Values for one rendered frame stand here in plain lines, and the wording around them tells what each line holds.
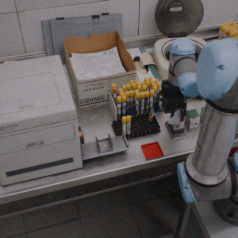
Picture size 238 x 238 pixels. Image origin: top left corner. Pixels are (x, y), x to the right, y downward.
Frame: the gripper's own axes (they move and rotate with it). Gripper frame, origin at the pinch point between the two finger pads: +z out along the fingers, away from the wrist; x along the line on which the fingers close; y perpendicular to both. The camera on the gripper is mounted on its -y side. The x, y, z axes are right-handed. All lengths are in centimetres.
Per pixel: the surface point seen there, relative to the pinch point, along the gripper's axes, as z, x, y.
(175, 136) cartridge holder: 4.7, 3.7, 1.6
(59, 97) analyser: -23.8, 2.4, 41.9
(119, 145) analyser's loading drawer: 2.1, 4.8, 23.7
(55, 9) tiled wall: -19, -56, 35
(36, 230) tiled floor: 94, -21, 64
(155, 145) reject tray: 5.9, 5.3, 9.9
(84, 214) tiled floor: 94, -24, 37
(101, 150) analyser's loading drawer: 2.1, 5.3, 30.5
